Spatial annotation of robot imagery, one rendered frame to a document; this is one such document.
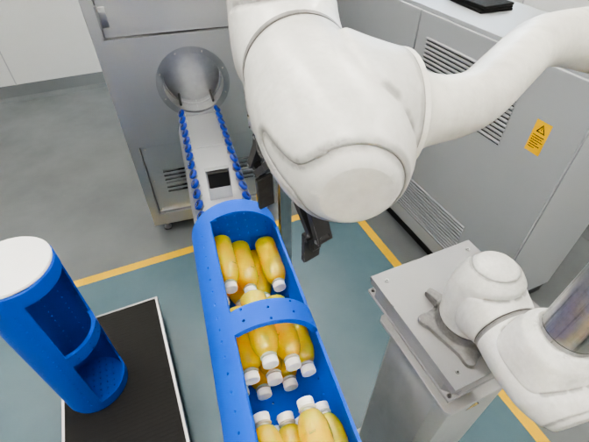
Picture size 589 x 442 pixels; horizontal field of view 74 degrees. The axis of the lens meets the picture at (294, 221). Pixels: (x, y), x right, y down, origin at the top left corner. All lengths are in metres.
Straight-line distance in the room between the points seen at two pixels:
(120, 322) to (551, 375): 2.05
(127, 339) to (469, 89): 2.17
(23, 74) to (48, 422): 3.99
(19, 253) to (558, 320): 1.56
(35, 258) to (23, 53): 4.04
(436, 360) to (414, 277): 0.27
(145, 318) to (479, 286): 1.84
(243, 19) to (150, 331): 2.07
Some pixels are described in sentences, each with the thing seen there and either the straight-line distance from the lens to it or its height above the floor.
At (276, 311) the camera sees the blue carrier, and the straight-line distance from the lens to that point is 0.97.
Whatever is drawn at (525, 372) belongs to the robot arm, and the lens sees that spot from 0.94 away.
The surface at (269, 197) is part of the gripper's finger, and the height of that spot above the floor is 1.60.
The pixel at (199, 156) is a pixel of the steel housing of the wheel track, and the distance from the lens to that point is 2.04.
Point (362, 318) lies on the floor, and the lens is 2.45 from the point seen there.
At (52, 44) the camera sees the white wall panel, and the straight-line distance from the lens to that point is 5.38.
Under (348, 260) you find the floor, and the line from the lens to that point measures 2.72.
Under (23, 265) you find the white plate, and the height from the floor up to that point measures 1.04.
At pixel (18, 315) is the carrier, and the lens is 1.59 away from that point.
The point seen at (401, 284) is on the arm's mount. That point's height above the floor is 1.08.
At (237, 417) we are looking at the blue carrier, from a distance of 0.91.
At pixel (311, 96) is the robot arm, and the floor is 1.92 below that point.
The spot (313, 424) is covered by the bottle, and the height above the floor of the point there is 1.15.
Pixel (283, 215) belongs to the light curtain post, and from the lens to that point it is 2.09.
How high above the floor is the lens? 2.03
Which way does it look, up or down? 43 degrees down
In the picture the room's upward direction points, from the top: straight up
